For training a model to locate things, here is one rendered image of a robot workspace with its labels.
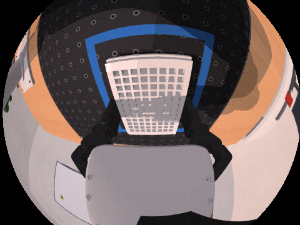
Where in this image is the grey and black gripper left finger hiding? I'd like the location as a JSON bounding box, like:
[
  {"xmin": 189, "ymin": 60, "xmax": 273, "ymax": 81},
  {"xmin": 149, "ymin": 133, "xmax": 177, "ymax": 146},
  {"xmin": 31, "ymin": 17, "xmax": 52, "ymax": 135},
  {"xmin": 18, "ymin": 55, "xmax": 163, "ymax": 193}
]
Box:
[{"xmin": 71, "ymin": 98, "xmax": 121, "ymax": 178}]

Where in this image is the blue taped rectangle outline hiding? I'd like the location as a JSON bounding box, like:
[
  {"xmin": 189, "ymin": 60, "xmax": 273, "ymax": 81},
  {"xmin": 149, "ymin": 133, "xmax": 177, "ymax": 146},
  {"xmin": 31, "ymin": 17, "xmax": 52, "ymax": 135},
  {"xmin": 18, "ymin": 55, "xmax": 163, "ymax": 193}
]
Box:
[{"xmin": 85, "ymin": 24, "xmax": 214, "ymax": 108}]

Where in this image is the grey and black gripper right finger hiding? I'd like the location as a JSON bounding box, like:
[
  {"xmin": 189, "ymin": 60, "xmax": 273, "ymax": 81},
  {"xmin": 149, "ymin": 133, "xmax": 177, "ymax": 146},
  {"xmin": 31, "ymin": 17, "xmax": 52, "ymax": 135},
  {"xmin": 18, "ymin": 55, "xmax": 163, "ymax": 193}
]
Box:
[{"xmin": 181, "ymin": 97, "xmax": 233, "ymax": 181}]

